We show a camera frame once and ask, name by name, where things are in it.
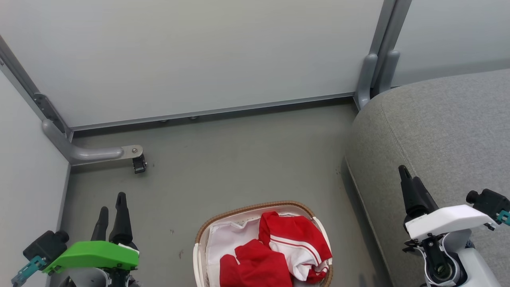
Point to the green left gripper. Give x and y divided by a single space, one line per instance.
93 255

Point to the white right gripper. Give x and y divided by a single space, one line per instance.
450 221

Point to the red and white garment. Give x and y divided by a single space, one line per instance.
291 243

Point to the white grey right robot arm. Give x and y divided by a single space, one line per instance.
478 267

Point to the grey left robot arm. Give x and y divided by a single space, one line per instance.
83 279

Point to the grey fabric sofa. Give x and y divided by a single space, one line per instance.
438 127

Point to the black caster wheel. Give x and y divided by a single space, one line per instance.
139 164

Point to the grey tube foot with plate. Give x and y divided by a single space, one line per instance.
91 153

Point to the white basket with brown rim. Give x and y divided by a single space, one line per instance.
201 255

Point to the white basket liner cloth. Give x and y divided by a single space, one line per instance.
231 239

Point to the grey tube partition foot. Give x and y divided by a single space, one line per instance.
364 79
387 69

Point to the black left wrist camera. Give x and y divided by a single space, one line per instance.
44 246

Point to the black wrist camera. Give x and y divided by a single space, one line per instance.
44 246
490 202

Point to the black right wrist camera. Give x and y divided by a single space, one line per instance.
490 202

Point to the teal right camera connector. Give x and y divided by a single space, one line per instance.
504 217

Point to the teal camera connector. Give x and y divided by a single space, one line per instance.
26 272
504 217

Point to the teal left camera connector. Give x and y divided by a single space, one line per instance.
26 272

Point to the metal hinge bracket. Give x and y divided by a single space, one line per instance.
48 111

